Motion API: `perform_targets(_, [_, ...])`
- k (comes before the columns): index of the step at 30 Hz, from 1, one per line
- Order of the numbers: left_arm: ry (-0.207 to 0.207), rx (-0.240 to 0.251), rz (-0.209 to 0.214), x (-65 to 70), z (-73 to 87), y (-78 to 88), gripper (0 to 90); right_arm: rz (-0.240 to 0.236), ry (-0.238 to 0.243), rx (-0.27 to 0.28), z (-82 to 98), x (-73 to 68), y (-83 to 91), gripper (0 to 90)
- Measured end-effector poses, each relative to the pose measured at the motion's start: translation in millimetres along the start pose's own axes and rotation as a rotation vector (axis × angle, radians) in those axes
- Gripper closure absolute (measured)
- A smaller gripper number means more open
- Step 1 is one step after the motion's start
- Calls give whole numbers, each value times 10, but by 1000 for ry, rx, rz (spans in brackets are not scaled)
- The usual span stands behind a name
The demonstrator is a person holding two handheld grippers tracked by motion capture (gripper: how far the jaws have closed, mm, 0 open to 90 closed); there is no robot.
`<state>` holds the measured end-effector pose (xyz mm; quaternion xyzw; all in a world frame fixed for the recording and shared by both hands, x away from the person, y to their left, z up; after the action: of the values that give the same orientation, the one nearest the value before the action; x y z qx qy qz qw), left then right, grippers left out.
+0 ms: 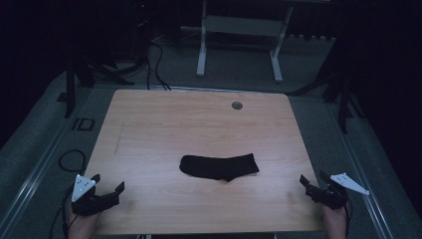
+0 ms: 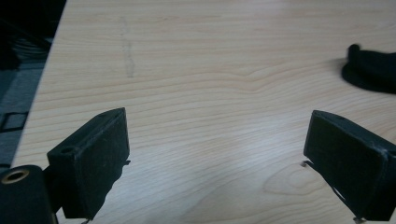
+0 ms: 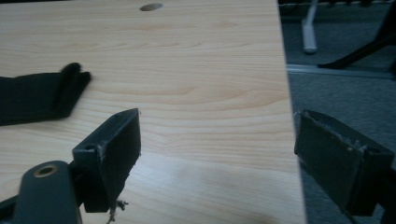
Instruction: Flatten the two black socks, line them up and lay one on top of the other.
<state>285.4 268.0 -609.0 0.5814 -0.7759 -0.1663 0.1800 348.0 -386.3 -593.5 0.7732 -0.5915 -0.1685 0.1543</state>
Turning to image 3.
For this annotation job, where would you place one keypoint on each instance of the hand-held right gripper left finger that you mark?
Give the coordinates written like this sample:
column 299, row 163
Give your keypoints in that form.
column 115, row 155

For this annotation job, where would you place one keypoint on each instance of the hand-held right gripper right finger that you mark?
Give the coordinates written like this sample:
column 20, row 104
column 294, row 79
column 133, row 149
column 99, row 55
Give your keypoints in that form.
column 339, row 165

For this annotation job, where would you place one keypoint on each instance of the black cloth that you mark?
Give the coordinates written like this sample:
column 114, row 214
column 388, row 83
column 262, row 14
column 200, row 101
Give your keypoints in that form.
column 34, row 96

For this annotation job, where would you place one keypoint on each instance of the metal floor strip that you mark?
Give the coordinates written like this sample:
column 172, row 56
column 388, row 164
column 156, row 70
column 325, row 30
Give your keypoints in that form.
column 339, row 71

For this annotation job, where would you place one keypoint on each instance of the black stand leg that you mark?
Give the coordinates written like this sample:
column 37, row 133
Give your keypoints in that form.
column 361, row 51

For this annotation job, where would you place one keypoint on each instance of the white stand foot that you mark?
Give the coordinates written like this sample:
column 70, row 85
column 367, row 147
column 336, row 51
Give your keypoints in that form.
column 309, row 34

